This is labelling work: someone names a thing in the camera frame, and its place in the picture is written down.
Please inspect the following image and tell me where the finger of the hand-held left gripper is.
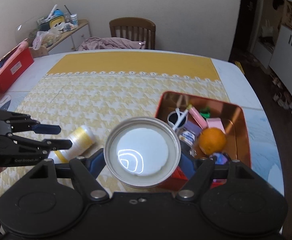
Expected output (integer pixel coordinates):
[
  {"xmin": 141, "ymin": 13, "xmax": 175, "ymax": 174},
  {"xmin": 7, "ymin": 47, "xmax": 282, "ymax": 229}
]
[
  {"xmin": 6, "ymin": 116, "xmax": 62, "ymax": 135},
  {"xmin": 8, "ymin": 134, "xmax": 73, "ymax": 155}
]

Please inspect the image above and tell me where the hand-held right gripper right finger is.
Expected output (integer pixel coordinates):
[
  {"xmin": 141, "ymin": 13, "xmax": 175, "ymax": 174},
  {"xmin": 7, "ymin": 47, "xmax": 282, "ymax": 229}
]
[{"xmin": 176, "ymin": 152, "xmax": 259, "ymax": 202}]

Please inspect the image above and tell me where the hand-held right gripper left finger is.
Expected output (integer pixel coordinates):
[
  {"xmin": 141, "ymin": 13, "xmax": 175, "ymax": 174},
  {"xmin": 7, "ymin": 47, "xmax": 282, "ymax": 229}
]
[{"xmin": 29, "ymin": 148, "xmax": 111, "ymax": 201}]

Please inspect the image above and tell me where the white yellow plastic bottle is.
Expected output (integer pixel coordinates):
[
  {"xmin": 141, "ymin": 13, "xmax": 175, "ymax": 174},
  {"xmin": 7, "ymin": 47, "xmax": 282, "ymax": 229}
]
[{"xmin": 47, "ymin": 126, "xmax": 96, "ymax": 164}]

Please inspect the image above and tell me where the small blue white jar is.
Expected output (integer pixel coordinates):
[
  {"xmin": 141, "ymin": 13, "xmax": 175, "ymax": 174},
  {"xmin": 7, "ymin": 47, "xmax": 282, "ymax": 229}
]
[{"xmin": 178, "ymin": 127, "xmax": 199, "ymax": 153}]

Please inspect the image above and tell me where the orange fruit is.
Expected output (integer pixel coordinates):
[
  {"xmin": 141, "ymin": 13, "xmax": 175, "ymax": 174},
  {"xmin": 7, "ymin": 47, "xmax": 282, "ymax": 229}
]
[{"xmin": 198, "ymin": 127, "xmax": 227, "ymax": 155}]

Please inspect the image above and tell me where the purple rectangular block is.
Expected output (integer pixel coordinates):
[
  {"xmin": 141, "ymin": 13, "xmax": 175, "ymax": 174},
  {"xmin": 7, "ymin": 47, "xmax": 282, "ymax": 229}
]
[{"xmin": 183, "ymin": 121, "xmax": 201, "ymax": 135}]

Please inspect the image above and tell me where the round metal jar lid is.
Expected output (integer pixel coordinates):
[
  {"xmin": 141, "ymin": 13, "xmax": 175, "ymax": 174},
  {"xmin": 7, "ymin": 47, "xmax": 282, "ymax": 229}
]
[{"xmin": 103, "ymin": 117, "xmax": 181, "ymax": 189}]

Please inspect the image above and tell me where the pink lip balm tube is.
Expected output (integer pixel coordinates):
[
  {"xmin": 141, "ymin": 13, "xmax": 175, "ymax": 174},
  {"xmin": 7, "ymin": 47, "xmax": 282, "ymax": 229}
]
[{"xmin": 187, "ymin": 105, "xmax": 209, "ymax": 128}]

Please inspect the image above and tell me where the pink ribbed block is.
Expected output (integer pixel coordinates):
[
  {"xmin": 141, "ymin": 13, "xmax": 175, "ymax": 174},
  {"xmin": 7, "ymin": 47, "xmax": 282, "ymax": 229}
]
[{"xmin": 206, "ymin": 118, "xmax": 226, "ymax": 133}]

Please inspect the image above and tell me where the red metal tin box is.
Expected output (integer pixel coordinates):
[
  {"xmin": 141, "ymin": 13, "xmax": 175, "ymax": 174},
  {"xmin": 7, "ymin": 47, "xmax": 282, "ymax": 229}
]
[{"xmin": 155, "ymin": 91, "xmax": 252, "ymax": 189}]

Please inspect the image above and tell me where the red cardboard box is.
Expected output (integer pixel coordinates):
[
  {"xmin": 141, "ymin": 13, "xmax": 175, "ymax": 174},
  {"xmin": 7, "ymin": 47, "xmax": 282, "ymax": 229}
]
[{"xmin": 0, "ymin": 47, "xmax": 34, "ymax": 94}]

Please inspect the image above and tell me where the red storage box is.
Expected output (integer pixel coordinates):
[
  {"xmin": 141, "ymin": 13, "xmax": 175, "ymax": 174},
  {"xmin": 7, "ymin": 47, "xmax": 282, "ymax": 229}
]
[{"xmin": 0, "ymin": 41, "xmax": 29, "ymax": 90}]

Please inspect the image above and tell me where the clear plastic bag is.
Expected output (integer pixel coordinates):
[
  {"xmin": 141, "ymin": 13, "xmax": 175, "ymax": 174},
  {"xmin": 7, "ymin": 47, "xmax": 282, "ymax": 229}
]
[{"xmin": 32, "ymin": 29, "xmax": 61, "ymax": 49}]

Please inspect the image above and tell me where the yellow patterned tablecloth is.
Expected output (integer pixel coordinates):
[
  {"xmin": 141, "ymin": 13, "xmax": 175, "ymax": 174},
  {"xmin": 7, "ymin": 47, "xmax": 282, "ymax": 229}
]
[{"xmin": 0, "ymin": 51, "xmax": 230, "ymax": 205}]

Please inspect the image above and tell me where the light wooden side cabinet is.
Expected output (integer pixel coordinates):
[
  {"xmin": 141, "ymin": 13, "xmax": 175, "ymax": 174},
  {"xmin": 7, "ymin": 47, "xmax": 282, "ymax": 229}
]
[{"xmin": 29, "ymin": 19, "xmax": 91, "ymax": 58}]

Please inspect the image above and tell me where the clear plastic cover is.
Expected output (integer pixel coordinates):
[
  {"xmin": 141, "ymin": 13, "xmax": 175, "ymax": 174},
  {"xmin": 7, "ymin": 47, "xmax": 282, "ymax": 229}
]
[{"xmin": 14, "ymin": 16, "xmax": 40, "ymax": 43}]

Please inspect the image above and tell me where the pink cloth on chair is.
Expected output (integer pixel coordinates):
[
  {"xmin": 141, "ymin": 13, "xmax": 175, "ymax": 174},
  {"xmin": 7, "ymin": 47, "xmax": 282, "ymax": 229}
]
[{"xmin": 76, "ymin": 37, "xmax": 146, "ymax": 52}]

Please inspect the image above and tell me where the yellow teal tissue box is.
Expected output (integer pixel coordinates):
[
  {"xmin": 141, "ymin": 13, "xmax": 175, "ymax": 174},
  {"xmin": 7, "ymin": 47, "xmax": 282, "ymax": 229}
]
[{"xmin": 38, "ymin": 9, "xmax": 65, "ymax": 32}]

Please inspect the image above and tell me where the row of shoes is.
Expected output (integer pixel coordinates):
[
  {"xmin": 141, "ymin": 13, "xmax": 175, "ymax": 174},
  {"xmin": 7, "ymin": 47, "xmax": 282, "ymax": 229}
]
[{"xmin": 271, "ymin": 75, "xmax": 292, "ymax": 110}]

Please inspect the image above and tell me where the brown wooden chair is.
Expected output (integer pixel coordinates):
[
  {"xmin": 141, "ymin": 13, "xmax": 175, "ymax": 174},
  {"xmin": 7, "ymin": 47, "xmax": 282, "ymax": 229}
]
[{"xmin": 109, "ymin": 17, "xmax": 156, "ymax": 50}]

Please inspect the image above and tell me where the white wooden cabinet unit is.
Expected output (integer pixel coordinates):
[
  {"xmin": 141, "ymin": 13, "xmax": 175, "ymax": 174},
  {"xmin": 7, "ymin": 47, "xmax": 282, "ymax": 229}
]
[{"xmin": 254, "ymin": 0, "xmax": 292, "ymax": 135}]

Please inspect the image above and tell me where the white tote bag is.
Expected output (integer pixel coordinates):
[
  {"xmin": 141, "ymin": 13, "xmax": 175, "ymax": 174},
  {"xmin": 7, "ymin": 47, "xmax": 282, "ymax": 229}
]
[{"xmin": 260, "ymin": 20, "xmax": 275, "ymax": 37}]

